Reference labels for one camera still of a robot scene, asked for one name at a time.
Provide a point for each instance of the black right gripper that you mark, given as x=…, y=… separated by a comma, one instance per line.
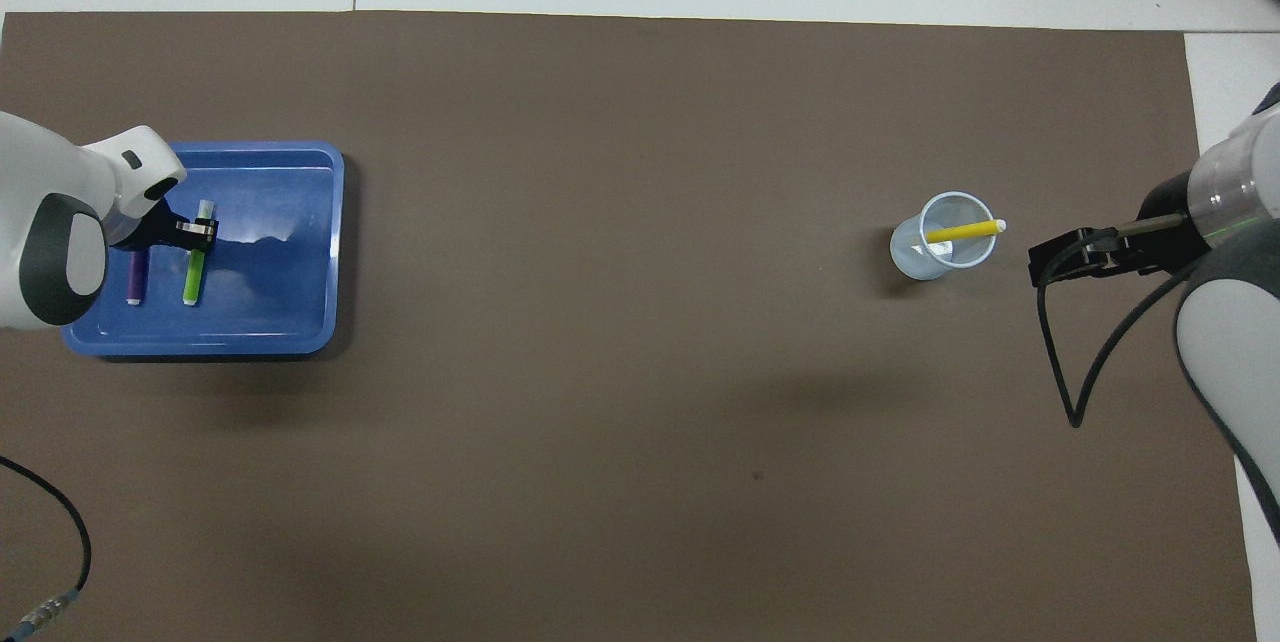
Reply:
x=1170, y=252

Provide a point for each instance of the green marker pen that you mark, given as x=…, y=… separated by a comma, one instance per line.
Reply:
x=193, y=282

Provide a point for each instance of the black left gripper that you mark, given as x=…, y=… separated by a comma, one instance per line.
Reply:
x=150, y=234

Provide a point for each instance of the yellow marker pen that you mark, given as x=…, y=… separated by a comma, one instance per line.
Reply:
x=960, y=232

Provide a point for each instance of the brown table mat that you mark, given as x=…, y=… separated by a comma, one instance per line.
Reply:
x=640, y=372

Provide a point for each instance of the clear plastic cup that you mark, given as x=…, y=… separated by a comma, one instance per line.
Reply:
x=910, y=257

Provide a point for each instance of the purple marker pen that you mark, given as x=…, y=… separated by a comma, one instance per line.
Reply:
x=137, y=280

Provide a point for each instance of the blue plastic tray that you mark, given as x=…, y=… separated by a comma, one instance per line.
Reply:
x=280, y=322

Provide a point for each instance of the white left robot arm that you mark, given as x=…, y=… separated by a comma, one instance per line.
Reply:
x=40, y=172

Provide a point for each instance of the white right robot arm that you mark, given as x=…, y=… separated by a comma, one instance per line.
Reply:
x=1230, y=322

